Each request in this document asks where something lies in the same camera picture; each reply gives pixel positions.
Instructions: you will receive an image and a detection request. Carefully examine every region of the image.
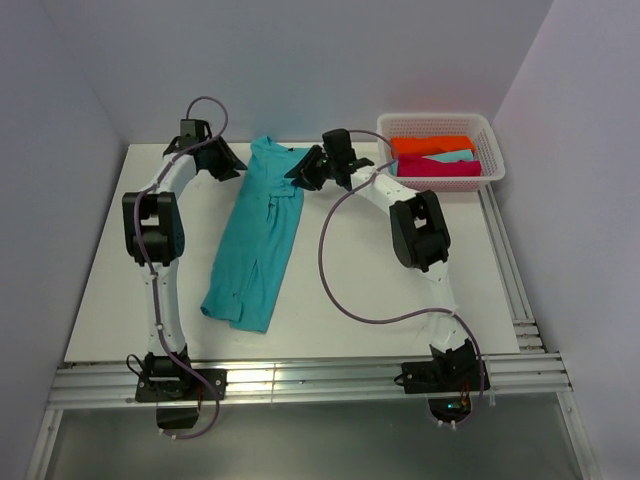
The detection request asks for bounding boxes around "orange rolled t shirt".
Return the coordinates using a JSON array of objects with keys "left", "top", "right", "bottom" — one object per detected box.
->
[{"left": 391, "top": 135, "right": 475, "bottom": 155}]

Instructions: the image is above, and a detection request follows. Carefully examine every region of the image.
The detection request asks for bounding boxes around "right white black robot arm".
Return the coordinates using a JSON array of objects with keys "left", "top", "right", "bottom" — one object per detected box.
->
[{"left": 285, "top": 145, "right": 486, "bottom": 390}]

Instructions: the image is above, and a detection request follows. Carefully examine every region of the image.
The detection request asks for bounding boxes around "white plastic basket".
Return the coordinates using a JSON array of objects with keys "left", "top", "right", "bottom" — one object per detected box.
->
[{"left": 377, "top": 113, "right": 505, "bottom": 191}]

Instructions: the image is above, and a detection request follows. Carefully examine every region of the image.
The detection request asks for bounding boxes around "pink rolled t shirt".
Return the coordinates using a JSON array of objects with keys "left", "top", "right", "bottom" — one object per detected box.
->
[{"left": 395, "top": 154, "right": 482, "bottom": 178}]

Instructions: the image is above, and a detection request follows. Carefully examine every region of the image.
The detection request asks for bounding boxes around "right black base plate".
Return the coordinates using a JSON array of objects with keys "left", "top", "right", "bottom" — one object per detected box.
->
[{"left": 394, "top": 359, "right": 481, "bottom": 394}]

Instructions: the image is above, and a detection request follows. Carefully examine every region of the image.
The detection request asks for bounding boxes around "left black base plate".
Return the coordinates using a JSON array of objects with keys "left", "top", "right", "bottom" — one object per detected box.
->
[{"left": 134, "top": 369, "right": 227, "bottom": 403}]

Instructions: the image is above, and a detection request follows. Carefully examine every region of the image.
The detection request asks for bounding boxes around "aluminium rail frame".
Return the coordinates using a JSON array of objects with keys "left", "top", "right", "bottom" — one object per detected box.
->
[{"left": 26, "top": 187, "right": 601, "bottom": 479}]

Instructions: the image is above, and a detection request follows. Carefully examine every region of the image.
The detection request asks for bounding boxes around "light teal rolled t shirt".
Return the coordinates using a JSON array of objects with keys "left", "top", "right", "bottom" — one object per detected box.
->
[{"left": 428, "top": 149, "right": 474, "bottom": 164}]

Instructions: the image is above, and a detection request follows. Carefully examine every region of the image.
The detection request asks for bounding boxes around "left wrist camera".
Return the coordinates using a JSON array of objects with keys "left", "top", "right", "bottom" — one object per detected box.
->
[{"left": 164, "top": 119, "right": 212, "bottom": 155}]

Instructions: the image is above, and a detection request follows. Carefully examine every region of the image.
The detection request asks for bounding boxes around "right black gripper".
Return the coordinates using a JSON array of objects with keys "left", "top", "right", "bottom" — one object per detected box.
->
[{"left": 285, "top": 144, "right": 338, "bottom": 192}]

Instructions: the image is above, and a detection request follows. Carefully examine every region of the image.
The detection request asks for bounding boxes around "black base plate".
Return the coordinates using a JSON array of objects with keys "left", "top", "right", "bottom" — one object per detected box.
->
[
  {"left": 394, "top": 359, "right": 481, "bottom": 394},
  {"left": 134, "top": 369, "right": 227, "bottom": 403}
]

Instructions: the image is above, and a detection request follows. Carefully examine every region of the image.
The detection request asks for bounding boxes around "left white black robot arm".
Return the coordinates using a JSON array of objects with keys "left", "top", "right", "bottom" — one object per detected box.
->
[{"left": 122, "top": 135, "right": 247, "bottom": 401}]

